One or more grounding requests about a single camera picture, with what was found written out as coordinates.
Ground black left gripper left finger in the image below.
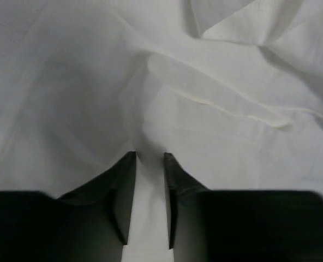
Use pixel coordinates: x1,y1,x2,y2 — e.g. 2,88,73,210
0,151,136,261

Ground white t-shirt with text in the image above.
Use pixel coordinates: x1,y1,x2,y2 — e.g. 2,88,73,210
0,1,323,260

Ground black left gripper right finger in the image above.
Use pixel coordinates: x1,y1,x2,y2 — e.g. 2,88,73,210
163,153,323,261

